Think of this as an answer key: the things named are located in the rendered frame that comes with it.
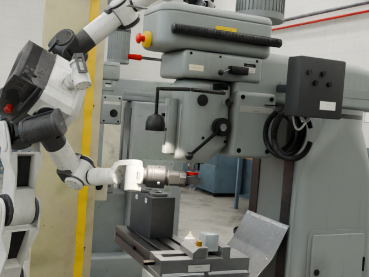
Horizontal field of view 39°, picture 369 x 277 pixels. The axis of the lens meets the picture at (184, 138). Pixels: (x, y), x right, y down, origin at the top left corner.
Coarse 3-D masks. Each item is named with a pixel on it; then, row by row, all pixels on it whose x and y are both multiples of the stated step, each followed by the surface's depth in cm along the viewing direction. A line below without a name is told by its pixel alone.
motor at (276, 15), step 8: (240, 0) 208; (248, 0) 204; (256, 0) 202; (264, 0) 203; (272, 0) 203; (280, 0) 205; (240, 8) 208; (248, 8) 204; (256, 8) 203; (264, 8) 203; (272, 8) 203; (280, 8) 206; (264, 16) 203; (272, 16) 203; (280, 16) 206; (272, 24) 216; (280, 24) 215
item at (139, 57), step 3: (129, 54) 200; (132, 54) 201; (135, 54) 201; (138, 54) 202; (129, 57) 200; (132, 57) 201; (135, 57) 201; (138, 57) 202; (141, 57) 202; (144, 57) 203; (147, 57) 204; (150, 57) 204; (156, 60) 206; (159, 60) 206
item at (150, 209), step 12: (132, 192) 250; (144, 192) 245; (156, 192) 242; (132, 204) 249; (144, 204) 238; (156, 204) 233; (168, 204) 237; (132, 216) 249; (144, 216) 238; (156, 216) 234; (168, 216) 237; (132, 228) 248; (144, 228) 238; (156, 228) 234; (168, 228) 238
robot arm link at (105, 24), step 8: (120, 0) 217; (104, 8) 224; (112, 8) 219; (104, 16) 221; (112, 16) 221; (88, 24) 222; (96, 24) 220; (104, 24) 220; (112, 24) 222; (120, 24) 224; (136, 24) 223; (88, 32) 219; (96, 32) 220; (104, 32) 221; (112, 32) 225; (96, 40) 221
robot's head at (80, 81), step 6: (72, 60) 201; (78, 60) 201; (72, 66) 201; (72, 72) 201; (66, 78) 203; (72, 78) 200; (78, 78) 198; (84, 78) 198; (72, 84) 204; (78, 84) 198; (84, 84) 199; (90, 84) 201
